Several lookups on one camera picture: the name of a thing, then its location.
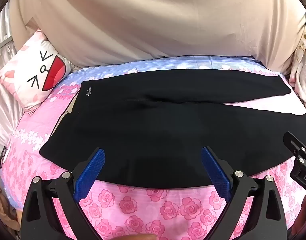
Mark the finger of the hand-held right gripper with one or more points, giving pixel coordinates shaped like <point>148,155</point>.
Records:
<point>294,142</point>

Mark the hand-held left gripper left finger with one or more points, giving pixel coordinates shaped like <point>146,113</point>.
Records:
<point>90,173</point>

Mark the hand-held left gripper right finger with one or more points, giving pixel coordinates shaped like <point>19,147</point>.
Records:
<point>215,173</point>

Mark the black pants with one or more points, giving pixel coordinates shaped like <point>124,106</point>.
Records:
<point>155,130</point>

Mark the person's right forearm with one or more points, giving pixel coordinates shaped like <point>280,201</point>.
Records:
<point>305,212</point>

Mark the pink rose bed sheet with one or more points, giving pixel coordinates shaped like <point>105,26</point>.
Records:
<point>155,210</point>

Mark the cream floral fleece blanket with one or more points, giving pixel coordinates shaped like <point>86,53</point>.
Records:
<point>303,67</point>

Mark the brown crumpled cloth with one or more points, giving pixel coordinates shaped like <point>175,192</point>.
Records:
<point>4,205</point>

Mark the pale satin curtain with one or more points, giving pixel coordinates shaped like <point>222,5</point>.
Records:
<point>2,105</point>

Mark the cat face pillow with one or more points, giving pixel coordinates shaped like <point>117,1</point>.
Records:
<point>30,67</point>

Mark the beige draped cloth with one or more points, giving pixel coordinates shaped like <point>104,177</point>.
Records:
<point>155,17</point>

